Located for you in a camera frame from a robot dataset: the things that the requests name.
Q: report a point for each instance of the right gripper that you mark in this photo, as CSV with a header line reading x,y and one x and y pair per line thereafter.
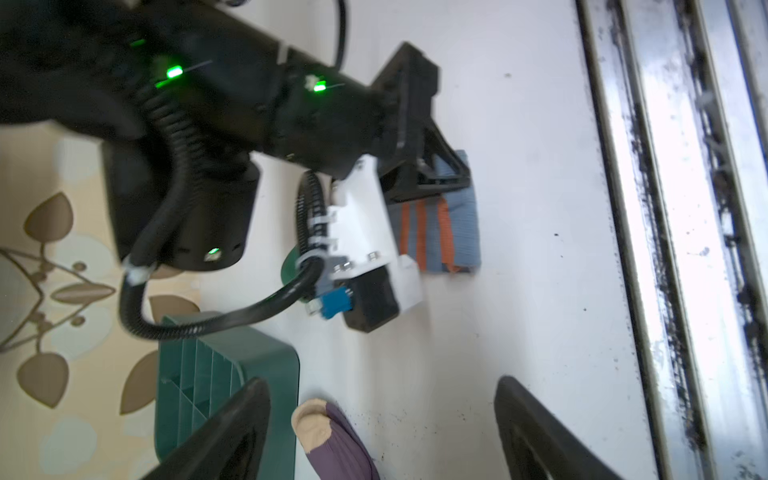
x,y
414,160

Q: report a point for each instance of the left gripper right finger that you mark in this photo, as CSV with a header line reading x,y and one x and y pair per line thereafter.
x,y
535,443

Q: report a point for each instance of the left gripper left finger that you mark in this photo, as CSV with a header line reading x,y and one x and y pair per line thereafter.
x,y
229,445

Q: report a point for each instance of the blue orange striped sock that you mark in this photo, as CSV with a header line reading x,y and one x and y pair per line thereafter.
x,y
440,233

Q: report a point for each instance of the green divided plastic tray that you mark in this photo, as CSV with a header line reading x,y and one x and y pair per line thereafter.
x,y
196,377

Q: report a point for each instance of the purple sock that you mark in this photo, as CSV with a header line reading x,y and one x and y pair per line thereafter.
x,y
330,442

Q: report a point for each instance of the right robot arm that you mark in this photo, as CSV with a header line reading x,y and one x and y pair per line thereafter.
x,y
181,93

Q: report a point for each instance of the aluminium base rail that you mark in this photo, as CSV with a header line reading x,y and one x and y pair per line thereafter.
x,y
680,97

